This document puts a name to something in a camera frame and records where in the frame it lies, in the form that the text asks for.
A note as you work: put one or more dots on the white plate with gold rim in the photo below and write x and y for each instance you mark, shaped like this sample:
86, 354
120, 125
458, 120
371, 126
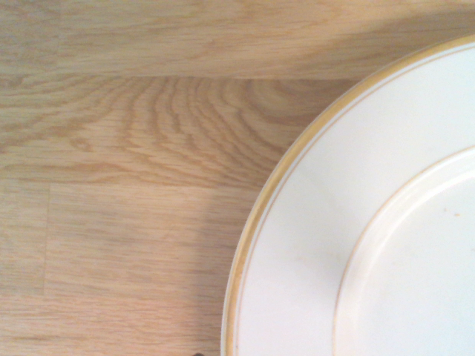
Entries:
371, 207

